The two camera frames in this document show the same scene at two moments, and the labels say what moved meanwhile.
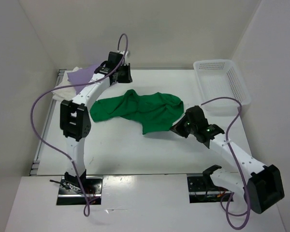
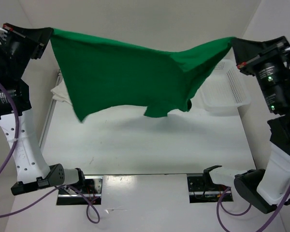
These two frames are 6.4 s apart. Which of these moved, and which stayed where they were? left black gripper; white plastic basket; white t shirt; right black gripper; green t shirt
Moved: left black gripper; green t shirt; right black gripper
Stayed: white t shirt; white plastic basket
